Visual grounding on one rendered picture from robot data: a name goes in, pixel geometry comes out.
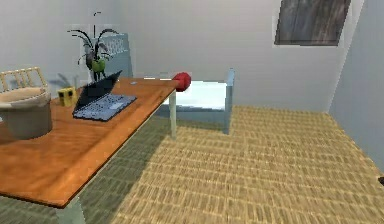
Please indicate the pale blue bed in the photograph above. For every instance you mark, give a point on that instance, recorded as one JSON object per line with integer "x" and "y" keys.
{"x": 203, "y": 96}

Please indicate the yellow small box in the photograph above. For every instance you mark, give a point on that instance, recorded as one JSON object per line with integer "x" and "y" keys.
{"x": 67, "y": 96}

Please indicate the grey round bowl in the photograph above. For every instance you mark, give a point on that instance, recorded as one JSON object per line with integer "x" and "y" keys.
{"x": 26, "y": 116}

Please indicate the house plant in green pot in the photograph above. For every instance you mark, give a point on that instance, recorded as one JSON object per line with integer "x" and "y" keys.
{"x": 96, "y": 63}

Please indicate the beige wooden chair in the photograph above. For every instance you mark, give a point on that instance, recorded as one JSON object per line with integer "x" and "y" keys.
{"x": 21, "y": 78}

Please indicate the small grey flat object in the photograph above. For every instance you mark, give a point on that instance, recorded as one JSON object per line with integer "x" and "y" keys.
{"x": 133, "y": 82}

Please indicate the orange wooden table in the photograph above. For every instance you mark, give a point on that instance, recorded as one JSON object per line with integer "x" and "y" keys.
{"x": 66, "y": 146}

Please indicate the dark framed wall picture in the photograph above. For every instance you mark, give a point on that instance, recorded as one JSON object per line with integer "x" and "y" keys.
{"x": 311, "y": 21}

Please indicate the black open laptop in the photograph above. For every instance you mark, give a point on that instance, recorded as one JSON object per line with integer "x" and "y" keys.
{"x": 100, "y": 103}

